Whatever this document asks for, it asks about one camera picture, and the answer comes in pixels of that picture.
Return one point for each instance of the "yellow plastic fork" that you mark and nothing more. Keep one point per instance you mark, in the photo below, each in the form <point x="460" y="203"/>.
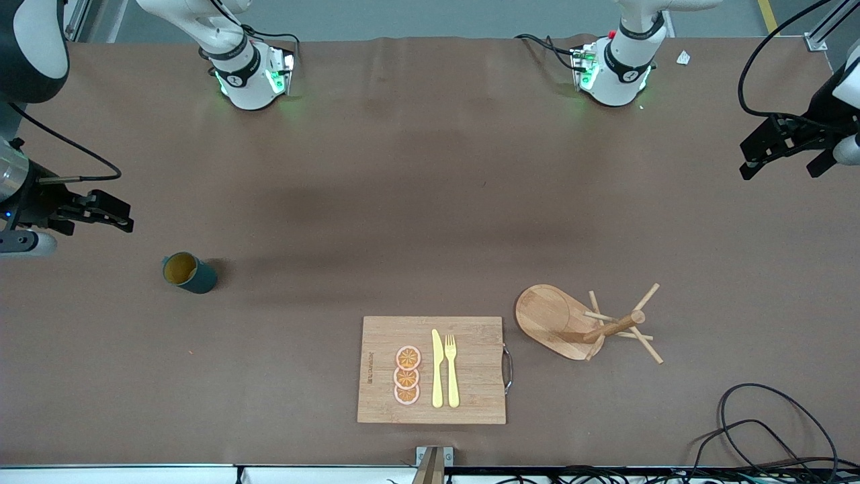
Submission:
<point x="452" y="376"/>

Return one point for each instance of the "brown table cover mat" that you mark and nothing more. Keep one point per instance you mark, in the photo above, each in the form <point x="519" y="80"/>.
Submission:
<point x="336" y="202"/>

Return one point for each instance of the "aluminium profile bar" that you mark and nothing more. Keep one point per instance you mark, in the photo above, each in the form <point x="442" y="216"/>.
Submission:
<point x="816" y="42"/>

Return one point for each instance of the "orange slice toy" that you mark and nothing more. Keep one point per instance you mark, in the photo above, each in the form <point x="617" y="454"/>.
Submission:
<point x="408" y="357"/>
<point x="406" y="378"/>

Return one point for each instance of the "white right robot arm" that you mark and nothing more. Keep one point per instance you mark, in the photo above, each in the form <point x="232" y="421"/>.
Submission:
<point x="248" y="81"/>

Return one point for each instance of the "wooden cutting board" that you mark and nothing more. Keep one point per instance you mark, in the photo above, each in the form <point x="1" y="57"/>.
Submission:
<point x="477" y="376"/>

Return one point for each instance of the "metal mount bracket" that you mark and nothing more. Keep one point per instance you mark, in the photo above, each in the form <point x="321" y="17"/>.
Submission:
<point x="433" y="460"/>

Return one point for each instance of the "white table edge rail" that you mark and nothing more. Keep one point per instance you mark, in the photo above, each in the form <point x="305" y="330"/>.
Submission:
<point x="134" y="476"/>

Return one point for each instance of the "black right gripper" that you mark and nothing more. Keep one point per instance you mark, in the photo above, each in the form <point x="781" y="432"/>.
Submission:
<point x="35" y="200"/>

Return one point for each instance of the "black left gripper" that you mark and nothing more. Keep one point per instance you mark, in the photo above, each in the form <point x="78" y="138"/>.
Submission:
<point x="821" y="118"/>

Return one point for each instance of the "yellow plastic knife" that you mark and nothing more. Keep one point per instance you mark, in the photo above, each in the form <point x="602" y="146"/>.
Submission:
<point x="437" y="376"/>

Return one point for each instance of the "aluminium frame struts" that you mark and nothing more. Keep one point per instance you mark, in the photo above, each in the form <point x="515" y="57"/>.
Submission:
<point x="84" y="17"/>

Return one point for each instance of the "small white paper scrap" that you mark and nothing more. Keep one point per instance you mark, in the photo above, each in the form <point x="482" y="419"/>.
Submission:
<point x="683" y="58"/>

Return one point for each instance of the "wooden cup rack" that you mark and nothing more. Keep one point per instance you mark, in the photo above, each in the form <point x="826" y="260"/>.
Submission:
<point x="547" y="319"/>

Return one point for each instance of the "dark green ribbed cup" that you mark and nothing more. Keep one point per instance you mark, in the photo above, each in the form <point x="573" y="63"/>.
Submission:
<point x="198" y="277"/>

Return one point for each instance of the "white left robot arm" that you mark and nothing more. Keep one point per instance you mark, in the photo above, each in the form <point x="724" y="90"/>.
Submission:
<point x="618" y="74"/>

